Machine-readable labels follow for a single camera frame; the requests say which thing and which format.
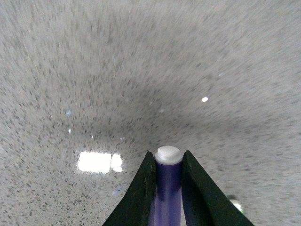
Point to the purple marker pen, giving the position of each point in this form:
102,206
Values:
166,207

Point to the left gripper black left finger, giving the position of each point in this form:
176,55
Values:
137,206

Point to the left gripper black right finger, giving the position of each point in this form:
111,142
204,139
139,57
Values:
204,203

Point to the green marker pen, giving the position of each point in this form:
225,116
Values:
233,199

